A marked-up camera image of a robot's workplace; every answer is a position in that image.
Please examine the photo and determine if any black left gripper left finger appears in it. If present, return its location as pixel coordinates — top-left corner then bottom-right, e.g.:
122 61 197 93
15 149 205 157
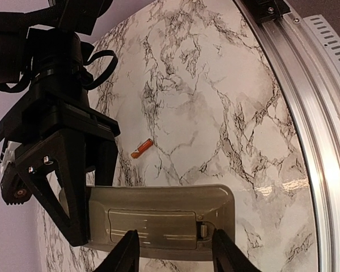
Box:
96 230 139 272

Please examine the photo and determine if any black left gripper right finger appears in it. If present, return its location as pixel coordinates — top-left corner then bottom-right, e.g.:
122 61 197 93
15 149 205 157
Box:
212 229 260 272

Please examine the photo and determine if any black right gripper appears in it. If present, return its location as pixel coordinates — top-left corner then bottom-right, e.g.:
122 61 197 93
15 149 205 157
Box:
0 88 120 246

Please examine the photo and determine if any grey white remote control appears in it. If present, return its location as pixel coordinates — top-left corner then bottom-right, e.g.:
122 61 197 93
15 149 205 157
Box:
85 184 235 262

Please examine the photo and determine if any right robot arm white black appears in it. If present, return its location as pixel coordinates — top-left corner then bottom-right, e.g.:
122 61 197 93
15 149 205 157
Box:
0 1 120 247

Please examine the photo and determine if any orange battery near centre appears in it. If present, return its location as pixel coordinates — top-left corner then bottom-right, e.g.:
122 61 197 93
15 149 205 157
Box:
131 138 154 159

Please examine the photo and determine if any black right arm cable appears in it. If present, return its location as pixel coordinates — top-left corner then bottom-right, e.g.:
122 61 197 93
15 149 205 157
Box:
0 11 120 94

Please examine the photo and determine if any front aluminium rail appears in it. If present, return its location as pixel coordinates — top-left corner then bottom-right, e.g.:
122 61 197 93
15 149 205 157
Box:
236 1 340 271

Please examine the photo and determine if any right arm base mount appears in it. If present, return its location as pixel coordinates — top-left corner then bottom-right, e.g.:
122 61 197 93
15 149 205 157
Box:
242 0 291 24

